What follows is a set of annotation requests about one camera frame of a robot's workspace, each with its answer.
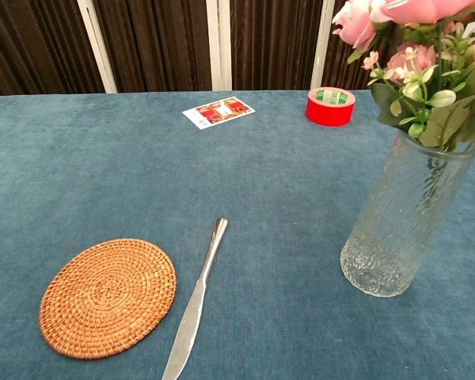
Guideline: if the pink artificial flower bouquet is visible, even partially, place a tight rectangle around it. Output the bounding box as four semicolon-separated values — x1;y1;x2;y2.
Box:
331;0;475;225

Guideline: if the blue velvet tablecloth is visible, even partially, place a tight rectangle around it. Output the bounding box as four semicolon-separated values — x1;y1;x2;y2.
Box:
0;87;475;380

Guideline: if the textured clear glass vase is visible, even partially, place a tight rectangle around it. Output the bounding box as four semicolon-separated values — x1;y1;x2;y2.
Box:
340;128;475;298

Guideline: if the red and white printed card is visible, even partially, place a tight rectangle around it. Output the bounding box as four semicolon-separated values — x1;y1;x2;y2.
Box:
181;96;257;131

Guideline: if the red tape roll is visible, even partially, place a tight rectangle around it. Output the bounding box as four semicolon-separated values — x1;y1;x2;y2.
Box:
305;86;357;127

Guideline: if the silver butter knife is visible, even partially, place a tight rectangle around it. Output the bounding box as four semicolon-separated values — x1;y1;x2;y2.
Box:
161;216;229;380

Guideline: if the dark brown pleated curtain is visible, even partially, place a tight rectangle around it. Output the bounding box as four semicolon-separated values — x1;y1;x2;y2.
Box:
0;0;401;98

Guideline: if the round woven rattan coaster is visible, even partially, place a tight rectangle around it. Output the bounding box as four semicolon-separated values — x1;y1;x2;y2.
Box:
38;237;178;360

